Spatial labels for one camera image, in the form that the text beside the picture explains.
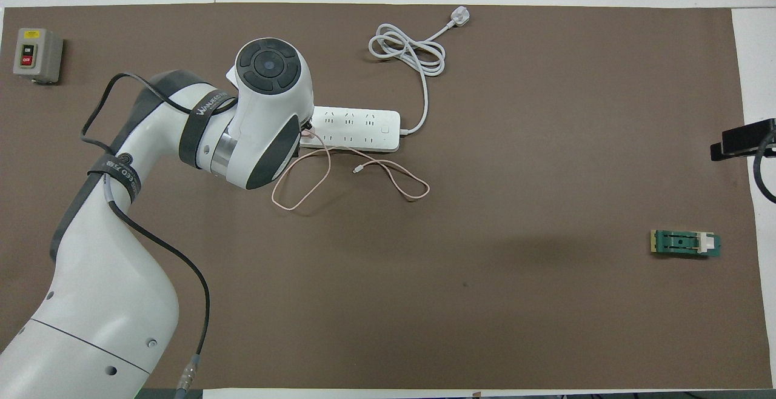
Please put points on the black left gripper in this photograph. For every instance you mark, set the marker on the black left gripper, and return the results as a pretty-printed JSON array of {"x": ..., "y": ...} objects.
[{"x": 307, "y": 125}]

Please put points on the pink charger block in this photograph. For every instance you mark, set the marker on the pink charger block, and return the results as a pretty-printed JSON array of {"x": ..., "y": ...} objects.
[{"x": 307, "y": 136}]

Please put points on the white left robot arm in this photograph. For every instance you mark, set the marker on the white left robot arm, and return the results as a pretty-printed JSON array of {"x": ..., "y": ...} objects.
[{"x": 91, "y": 296}]

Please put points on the white power strip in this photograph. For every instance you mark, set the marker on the white power strip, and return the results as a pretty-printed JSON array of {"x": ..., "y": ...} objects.
[{"x": 364, "y": 129}]

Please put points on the brown table mat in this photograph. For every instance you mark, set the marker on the brown table mat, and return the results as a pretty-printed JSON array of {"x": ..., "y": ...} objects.
[{"x": 485, "y": 296}]

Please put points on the green knife switch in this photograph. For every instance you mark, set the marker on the green knife switch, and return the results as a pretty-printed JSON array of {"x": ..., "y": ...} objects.
[{"x": 682, "y": 243}]

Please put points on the grey switch box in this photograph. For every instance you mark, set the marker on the grey switch box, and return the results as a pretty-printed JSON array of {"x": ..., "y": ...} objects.
[{"x": 36, "y": 53}]

